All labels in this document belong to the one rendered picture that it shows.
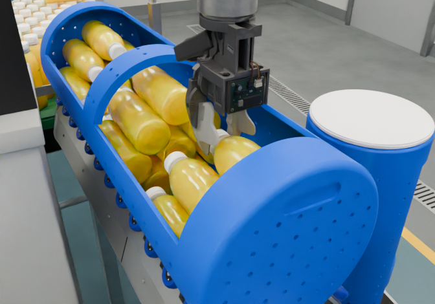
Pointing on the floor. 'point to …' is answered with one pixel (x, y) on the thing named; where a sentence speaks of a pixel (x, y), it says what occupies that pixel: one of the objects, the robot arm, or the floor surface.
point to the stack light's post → (155, 17)
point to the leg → (108, 263)
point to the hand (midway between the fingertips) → (217, 141)
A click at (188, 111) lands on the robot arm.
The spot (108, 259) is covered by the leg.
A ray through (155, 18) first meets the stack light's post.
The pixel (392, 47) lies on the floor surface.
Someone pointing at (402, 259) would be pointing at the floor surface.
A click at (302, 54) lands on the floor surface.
